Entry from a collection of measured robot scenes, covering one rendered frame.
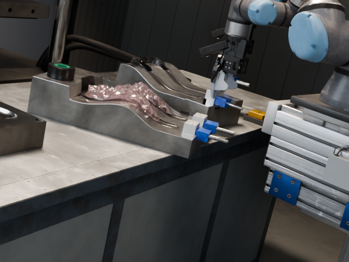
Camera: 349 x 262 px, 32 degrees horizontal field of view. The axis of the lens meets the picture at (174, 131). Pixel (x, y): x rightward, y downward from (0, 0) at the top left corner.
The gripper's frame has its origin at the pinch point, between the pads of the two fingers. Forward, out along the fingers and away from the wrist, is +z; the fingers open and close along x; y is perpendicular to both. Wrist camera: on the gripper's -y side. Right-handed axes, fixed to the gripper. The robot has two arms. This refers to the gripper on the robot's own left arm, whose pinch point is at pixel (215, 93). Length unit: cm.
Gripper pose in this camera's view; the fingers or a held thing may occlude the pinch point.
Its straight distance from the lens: 200.6
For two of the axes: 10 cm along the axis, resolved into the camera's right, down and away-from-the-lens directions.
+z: -2.1, 9.4, 2.7
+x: 5.3, -1.3, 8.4
